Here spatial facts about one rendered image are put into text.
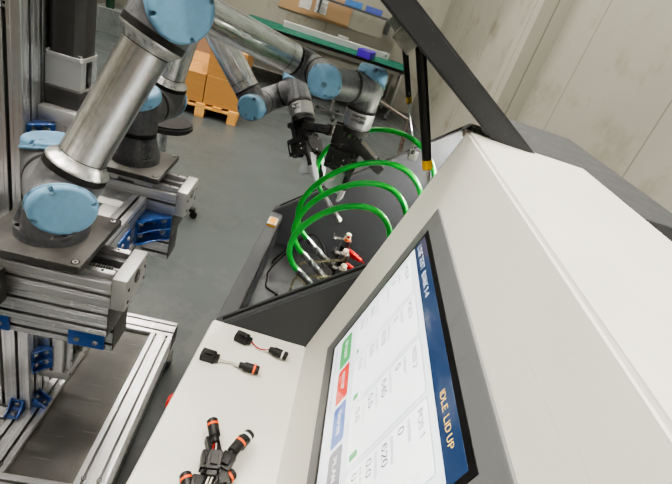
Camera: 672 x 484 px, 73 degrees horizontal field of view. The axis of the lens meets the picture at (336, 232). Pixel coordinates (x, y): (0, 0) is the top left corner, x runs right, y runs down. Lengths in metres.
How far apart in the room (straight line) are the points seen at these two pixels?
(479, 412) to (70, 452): 1.53
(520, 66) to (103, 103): 4.34
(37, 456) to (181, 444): 0.99
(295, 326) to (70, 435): 1.01
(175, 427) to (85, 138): 0.53
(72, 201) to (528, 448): 0.82
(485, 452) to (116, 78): 0.79
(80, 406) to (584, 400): 1.73
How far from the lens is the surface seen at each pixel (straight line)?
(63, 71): 1.30
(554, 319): 0.40
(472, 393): 0.44
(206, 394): 0.94
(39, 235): 1.15
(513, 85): 4.93
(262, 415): 0.92
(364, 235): 1.65
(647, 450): 0.32
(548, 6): 4.93
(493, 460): 0.39
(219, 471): 0.82
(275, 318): 1.04
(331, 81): 1.06
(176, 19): 0.87
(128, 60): 0.90
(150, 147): 1.56
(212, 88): 5.48
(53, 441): 1.83
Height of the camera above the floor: 1.69
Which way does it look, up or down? 27 degrees down
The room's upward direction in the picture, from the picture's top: 19 degrees clockwise
